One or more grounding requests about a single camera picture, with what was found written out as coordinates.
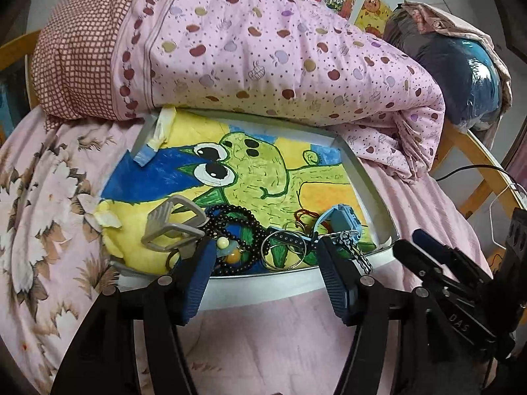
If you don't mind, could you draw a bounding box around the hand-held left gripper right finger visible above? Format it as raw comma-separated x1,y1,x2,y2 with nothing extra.
315,236,437,395

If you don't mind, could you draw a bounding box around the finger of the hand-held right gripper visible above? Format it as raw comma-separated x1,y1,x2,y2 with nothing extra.
393,239,454,294
412,228,491,285

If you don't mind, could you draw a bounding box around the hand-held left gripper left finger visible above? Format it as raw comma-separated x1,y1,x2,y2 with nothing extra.
49,238,217,395

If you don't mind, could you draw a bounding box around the silver metal chain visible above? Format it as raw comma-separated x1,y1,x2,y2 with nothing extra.
329,231,374,276

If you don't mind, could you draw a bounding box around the white tray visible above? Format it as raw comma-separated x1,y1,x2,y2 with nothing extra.
109,107,401,312

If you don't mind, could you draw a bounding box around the grey hair claw clip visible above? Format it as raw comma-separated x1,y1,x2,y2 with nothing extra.
141,195,207,256

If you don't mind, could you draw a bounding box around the blue watch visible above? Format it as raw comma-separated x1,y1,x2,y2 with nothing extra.
267,203,364,252

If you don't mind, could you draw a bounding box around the silver metal ring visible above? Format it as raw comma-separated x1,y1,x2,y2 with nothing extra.
261,230,319,273

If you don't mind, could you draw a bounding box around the black bead necklace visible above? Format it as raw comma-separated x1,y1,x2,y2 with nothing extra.
203,203,273,277

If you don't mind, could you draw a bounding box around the green dinosaur drawing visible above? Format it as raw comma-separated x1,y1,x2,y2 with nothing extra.
93,111,377,276

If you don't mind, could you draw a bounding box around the masking tape piece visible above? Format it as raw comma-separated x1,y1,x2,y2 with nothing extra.
132,108,179,168

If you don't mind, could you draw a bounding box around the plastic bag of blue cloth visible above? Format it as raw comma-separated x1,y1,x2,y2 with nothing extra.
383,8,505,127

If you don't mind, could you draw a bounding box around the pink floral bedsheet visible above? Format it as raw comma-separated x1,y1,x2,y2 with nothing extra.
0,103,495,395

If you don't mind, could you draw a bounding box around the pink dotted quilt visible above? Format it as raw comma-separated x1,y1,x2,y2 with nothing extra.
31,0,448,184

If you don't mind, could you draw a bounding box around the black cord beaded bracelet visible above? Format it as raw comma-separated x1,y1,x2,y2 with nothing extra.
215,236,248,267

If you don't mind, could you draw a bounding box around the small clear ring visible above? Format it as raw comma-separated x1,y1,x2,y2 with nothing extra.
283,221,308,242

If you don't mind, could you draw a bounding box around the red cord bracelet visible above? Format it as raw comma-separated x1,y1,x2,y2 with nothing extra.
293,209,331,232

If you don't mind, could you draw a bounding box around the black cable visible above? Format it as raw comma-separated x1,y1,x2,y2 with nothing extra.
435,164,517,182

